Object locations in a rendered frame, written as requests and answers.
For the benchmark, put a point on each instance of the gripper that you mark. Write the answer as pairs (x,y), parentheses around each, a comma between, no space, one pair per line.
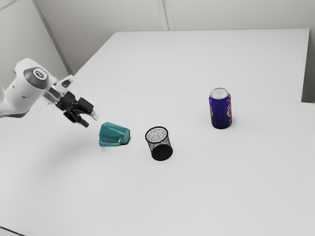
(67,100)

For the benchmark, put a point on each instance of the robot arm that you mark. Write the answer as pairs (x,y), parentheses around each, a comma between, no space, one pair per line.
(22,96)

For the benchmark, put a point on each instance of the teal faceted mug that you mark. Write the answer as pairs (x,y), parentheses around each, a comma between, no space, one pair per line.
(113,134)

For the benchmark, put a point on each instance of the black mesh pen holder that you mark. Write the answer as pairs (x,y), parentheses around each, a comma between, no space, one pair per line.
(158,143)

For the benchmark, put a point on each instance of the purple soda can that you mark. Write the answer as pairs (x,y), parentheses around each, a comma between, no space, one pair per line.
(220,109)

